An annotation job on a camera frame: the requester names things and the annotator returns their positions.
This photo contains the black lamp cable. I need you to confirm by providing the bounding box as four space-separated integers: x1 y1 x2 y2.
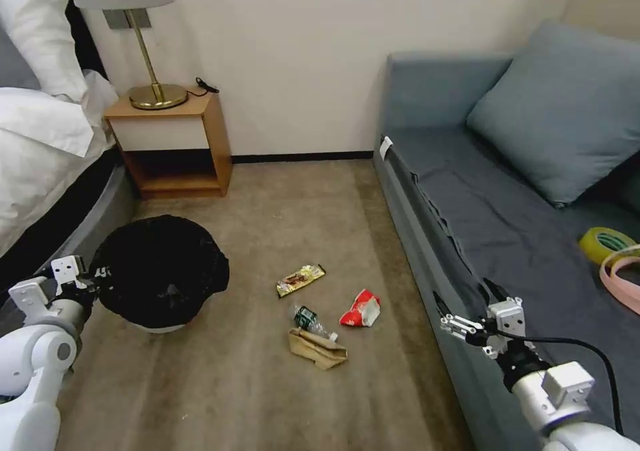
185 77 221 103

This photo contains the crumpled brown paper bag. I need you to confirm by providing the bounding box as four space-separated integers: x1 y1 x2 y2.
287 326 349 372

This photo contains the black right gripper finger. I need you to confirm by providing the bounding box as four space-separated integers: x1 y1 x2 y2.
481 278 502 308
432 290 494 357

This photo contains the blue sofa cushion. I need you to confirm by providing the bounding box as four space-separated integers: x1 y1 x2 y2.
465 19 640 209

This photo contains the grey-blue sofa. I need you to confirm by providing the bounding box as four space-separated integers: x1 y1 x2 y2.
372 51 640 451

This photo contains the grey bed base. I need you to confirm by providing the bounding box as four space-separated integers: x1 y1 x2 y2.
0 146 139 302

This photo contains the wooden nightstand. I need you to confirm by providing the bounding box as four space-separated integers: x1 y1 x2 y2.
103 91 234 200

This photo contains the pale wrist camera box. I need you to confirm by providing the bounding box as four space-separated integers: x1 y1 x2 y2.
51 254 87 286
487 296 527 343

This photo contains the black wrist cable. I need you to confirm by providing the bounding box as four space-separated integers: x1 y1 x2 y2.
509 336 625 434

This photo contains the grey pillow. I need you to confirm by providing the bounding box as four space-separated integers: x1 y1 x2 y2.
0 26 42 91

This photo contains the dark bed headboard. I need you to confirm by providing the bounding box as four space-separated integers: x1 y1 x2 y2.
65 0 109 80

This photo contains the red white snack bag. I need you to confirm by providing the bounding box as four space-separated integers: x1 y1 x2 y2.
339 288 382 328

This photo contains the crushed green-label plastic bottle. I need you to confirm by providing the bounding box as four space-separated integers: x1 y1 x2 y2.
291 302 340 343

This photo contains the pink tape roll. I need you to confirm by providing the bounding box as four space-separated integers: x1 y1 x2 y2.
599 250 640 315

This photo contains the brass lamp with grey shade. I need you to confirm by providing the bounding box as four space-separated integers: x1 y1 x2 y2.
65 0 189 111

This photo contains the white pillow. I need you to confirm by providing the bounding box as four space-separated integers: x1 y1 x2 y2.
0 0 90 100

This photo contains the grey wall socket plate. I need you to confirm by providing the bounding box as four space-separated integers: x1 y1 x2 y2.
103 10 153 31

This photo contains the yellow tape roll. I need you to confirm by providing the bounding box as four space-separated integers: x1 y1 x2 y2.
579 226 639 265

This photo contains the black bin liner bag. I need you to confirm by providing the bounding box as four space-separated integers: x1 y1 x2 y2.
91 215 231 328

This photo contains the gold snack wrapper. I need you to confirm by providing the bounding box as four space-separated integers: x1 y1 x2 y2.
275 264 329 300

